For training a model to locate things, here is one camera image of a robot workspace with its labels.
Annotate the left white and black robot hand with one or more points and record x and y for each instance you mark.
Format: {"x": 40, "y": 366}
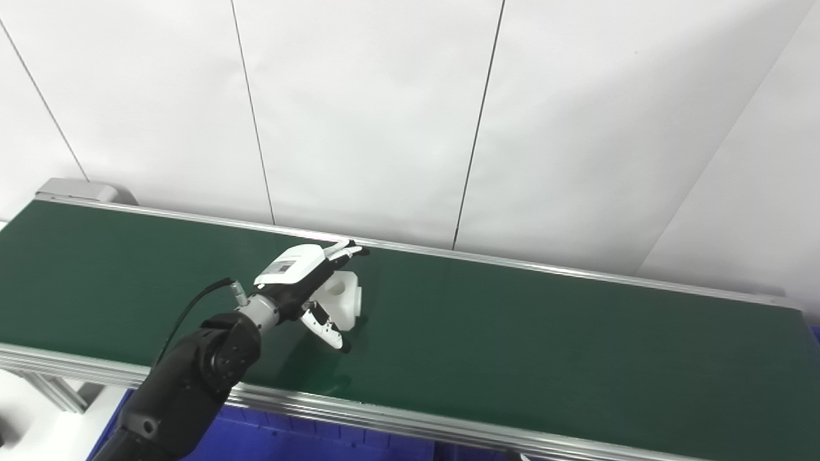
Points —
{"x": 291, "y": 272}

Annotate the white plastic part with hole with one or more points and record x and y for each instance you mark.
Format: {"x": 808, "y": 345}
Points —
{"x": 343, "y": 301}

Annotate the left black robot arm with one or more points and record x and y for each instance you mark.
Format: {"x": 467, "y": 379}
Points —
{"x": 192, "y": 378}

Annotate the green conveyor belt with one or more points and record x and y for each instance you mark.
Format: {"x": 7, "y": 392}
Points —
{"x": 384, "y": 415}
{"x": 544, "y": 346}

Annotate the aluminium conveyor leg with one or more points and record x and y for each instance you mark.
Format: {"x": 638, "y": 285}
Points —
{"x": 57, "y": 392}

